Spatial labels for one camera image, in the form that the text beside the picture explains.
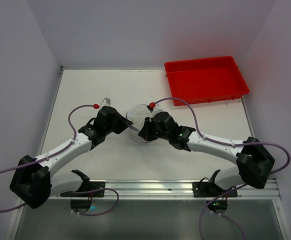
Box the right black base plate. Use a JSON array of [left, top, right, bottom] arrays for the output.
[[192, 177, 238, 214]]

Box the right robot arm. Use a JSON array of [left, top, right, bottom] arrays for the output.
[[138, 111, 275, 194]]

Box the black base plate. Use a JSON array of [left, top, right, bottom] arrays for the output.
[[70, 181, 106, 213], [192, 177, 238, 214]]

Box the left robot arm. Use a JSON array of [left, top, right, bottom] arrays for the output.
[[9, 106, 133, 209]]

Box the red plastic tray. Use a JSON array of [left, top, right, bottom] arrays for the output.
[[164, 56, 250, 106]]

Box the aluminium mounting rail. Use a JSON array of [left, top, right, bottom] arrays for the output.
[[47, 178, 283, 201]]

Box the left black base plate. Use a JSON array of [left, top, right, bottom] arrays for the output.
[[70, 181, 106, 213]]

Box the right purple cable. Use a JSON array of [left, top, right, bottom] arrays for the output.
[[147, 97, 291, 240]]

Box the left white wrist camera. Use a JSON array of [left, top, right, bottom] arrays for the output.
[[92, 97, 111, 109]]

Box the white mesh laundry bag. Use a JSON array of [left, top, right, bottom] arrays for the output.
[[125, 104, 163, 143]]

